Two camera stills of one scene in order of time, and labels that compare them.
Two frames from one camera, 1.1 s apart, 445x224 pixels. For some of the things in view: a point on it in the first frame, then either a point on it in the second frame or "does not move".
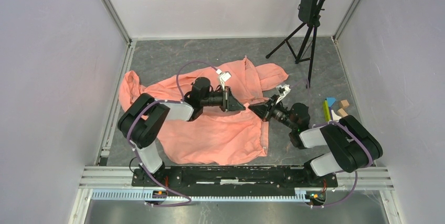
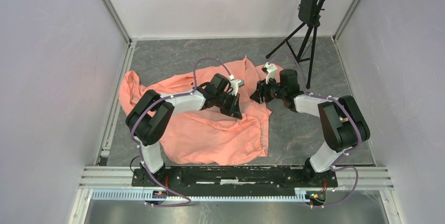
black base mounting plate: [233, 180] does not move
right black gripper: [264, 109] → [262, 90]
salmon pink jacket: [214, 135] does not move
